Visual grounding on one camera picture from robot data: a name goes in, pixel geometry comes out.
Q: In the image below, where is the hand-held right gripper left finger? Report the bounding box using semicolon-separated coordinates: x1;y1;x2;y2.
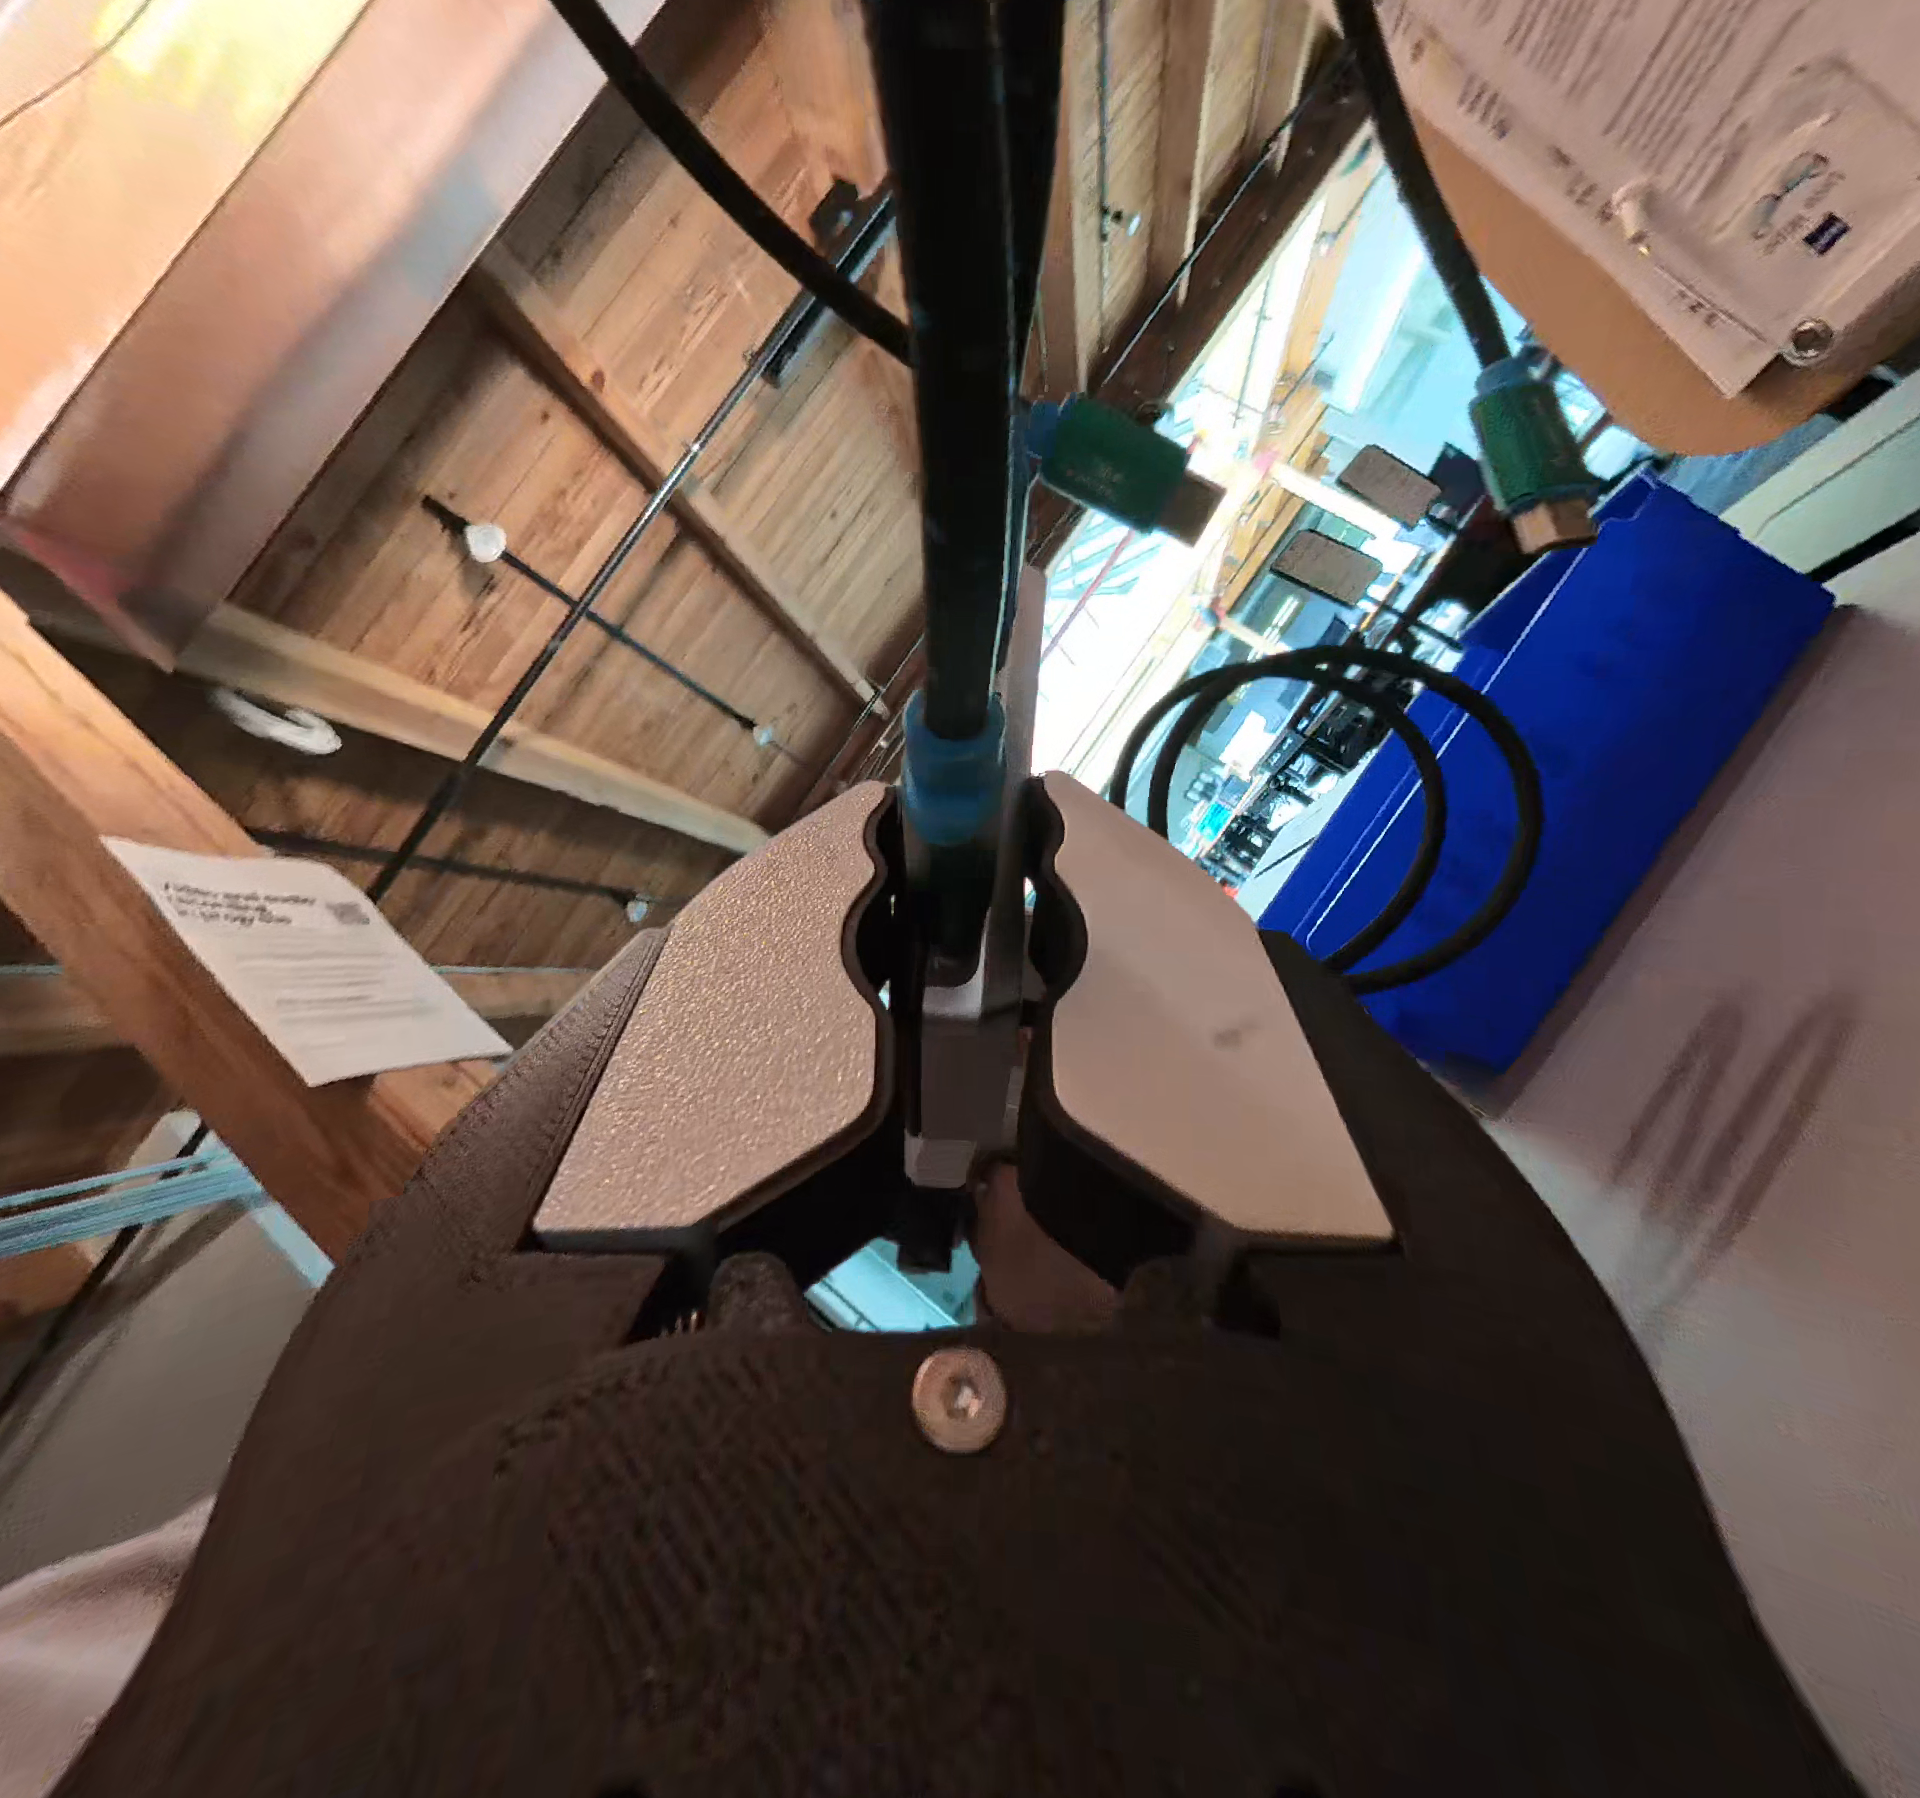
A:
528;777;907;1251

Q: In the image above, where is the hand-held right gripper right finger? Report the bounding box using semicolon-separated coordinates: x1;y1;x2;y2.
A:
1017;769;1401;1251

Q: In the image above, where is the black cable with green plugs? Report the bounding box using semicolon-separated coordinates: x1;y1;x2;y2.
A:
466;0;1601;556

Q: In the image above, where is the black braided cable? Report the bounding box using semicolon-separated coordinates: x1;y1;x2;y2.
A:
849;0;1074;967

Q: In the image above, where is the person's right hand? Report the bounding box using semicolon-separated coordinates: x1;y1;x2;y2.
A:
966;1174;1120;1326

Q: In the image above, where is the white paper notice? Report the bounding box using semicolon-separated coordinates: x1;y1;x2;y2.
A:
103;838;515;1090

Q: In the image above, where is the blue plastic bin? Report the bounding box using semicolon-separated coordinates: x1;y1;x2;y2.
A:
1258;469;1836;1075

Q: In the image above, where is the white flat board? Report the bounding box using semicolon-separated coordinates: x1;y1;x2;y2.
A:
1717;373;1920;593

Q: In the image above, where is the person's sweatshirt torso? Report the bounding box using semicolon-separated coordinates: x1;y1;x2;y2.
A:
0;1498;213;1798

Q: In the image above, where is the brown document stand with paper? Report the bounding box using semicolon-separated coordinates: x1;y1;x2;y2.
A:
1185;0;1920;458

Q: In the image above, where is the thin black coiled cable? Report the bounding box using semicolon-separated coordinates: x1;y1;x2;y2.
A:
1109;642;1547;993

